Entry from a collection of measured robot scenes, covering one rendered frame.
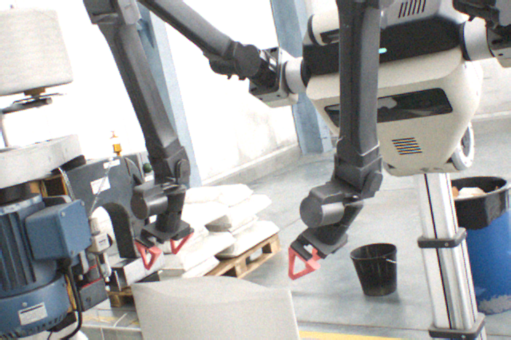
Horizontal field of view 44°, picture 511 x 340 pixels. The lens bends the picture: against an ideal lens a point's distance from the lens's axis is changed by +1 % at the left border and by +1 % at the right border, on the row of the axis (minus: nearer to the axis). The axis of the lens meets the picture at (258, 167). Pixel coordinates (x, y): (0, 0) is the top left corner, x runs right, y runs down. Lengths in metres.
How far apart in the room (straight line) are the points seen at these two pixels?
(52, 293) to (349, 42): 0.71
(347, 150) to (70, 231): 0.52
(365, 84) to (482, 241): 2.46
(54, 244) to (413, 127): 0.85
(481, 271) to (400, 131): 2.00
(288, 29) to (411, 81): 8.75
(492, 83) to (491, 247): 6.02
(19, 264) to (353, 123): 0.65
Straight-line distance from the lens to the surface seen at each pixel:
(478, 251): 3.43
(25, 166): 1.21
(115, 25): 1.25
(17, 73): 1.29
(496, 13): 1.23
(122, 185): 1.64
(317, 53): 1.52
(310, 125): 10.14
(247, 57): 1.49
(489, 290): 3.52
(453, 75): 1.41
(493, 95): 9.32
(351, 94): 1.03
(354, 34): 0.97
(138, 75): 1.30
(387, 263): 3.89
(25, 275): 1.23
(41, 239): 1.20
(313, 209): 1.10
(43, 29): 1.31
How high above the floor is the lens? 1.47
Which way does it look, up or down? 8 degrees down
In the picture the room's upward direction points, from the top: 12 degrees counter-clockwise
